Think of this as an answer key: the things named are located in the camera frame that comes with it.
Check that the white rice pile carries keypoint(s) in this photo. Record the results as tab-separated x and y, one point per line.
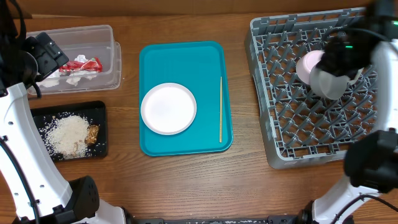
65	137

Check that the grey dishwasher rack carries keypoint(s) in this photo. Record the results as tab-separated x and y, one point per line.
298	127

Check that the red snack wrapper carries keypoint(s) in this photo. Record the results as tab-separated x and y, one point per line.
93	65

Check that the grey bowl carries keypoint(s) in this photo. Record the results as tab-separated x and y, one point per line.
326	85

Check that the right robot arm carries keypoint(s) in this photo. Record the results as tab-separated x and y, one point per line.
370	165

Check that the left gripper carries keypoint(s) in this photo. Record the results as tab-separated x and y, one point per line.
48	54

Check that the small white plate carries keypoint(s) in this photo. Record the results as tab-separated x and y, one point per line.
306	63

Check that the teal serving tray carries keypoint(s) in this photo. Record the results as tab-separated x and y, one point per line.
197	66

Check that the wooden chopstick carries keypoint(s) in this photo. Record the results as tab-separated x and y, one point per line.
221	111

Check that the clear plastic bin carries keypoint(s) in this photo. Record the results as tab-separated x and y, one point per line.
91	41

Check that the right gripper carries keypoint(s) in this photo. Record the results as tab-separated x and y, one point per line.
331	61

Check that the white tissue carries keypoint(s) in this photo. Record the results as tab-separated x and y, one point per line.
51	80
75	77

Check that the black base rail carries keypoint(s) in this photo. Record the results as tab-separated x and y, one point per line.
273	219

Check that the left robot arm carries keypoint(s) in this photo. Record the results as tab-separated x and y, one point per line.
41	194

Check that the large white plate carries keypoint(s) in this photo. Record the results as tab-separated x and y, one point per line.
168	108

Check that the brown food scraps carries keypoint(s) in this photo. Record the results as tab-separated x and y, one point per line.
91	138

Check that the black rectangular tray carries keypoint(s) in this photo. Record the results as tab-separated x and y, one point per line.
93	111

